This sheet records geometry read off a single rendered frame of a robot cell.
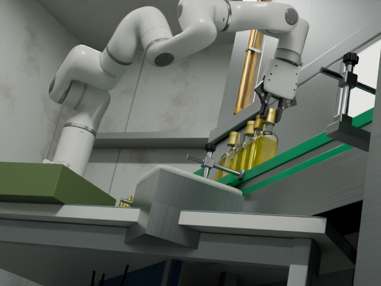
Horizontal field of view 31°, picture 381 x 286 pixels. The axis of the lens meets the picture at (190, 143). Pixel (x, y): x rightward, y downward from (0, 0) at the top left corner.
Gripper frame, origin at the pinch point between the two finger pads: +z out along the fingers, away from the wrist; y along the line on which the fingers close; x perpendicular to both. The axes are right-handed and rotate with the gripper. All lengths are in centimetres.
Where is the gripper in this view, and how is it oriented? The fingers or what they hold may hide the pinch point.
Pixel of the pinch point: (270, 113)
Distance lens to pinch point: 195.7
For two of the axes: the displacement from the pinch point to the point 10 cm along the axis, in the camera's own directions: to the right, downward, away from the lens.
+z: -2.9, 9.5, -1.2
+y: -9.0, -3.2, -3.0
